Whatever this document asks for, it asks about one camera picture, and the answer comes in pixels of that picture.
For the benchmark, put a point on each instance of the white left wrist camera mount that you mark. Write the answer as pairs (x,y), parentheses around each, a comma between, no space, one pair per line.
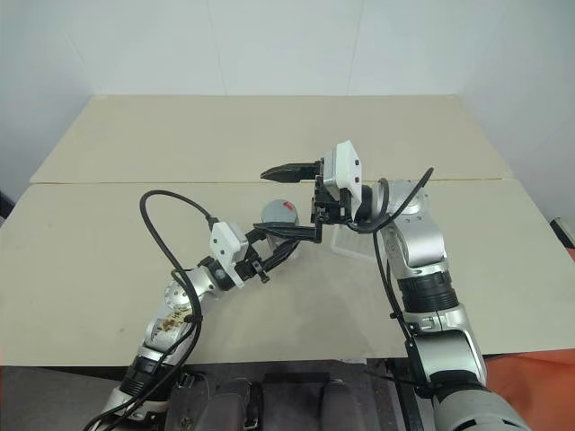
(226,249)

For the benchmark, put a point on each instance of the clear jar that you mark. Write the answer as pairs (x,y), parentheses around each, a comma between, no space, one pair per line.
(277,245)

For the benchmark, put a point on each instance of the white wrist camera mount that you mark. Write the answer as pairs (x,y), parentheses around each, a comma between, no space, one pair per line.
(348,166)
(226,249)

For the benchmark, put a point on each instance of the clear plastic box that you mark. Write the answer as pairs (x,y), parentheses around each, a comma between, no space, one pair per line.
(355,244)

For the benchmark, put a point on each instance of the dark rounded shape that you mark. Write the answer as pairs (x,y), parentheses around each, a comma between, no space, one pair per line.
(188,401)

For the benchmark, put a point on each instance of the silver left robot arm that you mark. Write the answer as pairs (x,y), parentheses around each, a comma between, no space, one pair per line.
(177,298)

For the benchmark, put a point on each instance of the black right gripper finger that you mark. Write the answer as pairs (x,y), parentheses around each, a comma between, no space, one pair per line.
(292,232)
(289,172)

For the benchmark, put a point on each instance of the orange cloth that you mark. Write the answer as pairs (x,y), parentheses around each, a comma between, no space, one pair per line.
(539,381)

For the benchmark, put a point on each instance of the grey black device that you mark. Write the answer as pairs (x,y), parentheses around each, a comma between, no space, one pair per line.
(563,231)

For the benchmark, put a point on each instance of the dark object at table side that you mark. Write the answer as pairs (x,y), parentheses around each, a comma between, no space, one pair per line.
(4,204)

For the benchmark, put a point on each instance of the grey jar lid red mark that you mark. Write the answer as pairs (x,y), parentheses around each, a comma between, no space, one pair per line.
(276,210)

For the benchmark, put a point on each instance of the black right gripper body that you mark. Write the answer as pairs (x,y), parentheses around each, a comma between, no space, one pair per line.
(326,204)

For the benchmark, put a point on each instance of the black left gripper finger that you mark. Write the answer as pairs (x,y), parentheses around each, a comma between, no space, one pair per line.
(280,255)
(255,235)

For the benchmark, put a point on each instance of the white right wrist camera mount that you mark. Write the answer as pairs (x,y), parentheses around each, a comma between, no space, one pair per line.
(348,166)

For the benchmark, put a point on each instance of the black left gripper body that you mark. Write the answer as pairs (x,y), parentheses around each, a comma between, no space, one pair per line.
(250,265)

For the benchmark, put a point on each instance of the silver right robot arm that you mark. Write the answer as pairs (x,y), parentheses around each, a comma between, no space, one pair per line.
(422,244)

